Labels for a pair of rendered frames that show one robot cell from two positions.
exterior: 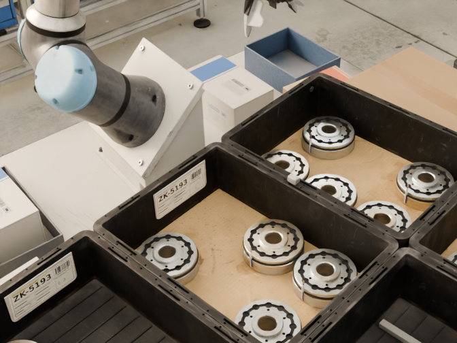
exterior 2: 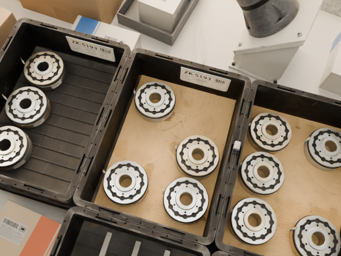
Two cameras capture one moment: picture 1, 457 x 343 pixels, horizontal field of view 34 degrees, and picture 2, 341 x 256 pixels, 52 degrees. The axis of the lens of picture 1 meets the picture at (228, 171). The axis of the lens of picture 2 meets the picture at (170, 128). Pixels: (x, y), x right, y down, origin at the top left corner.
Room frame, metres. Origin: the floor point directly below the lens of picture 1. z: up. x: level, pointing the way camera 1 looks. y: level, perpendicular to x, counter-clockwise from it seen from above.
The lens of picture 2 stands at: (0.70, -0.25, 1.65)
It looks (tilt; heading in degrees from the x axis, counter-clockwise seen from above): 68 degrees down; 58
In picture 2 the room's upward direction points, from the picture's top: 4 degrees clockwise
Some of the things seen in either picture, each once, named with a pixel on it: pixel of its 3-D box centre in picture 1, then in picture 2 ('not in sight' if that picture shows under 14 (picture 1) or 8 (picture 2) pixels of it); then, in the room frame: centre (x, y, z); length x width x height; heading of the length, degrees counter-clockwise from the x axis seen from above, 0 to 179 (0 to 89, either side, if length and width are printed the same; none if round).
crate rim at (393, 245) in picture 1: (242, 239); (168, 137); (0.84, -0.02, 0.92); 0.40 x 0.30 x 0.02; 45
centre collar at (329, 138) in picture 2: (328, 130); (330, 146); (1.18, -0.20, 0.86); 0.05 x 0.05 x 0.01
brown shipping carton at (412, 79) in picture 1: (426, 122); not in sight; (1.31, -0.43, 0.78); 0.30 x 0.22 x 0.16; 37
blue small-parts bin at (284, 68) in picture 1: (291, 62); not in sight; (1.64, -0.17, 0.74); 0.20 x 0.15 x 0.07; 36
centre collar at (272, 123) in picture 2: (281, 165); (271, 130); (1.08, -0.10, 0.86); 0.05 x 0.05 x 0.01
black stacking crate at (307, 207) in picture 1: (243, 261); (167, 145); (0.84, -0.02, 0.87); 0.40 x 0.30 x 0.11; 45
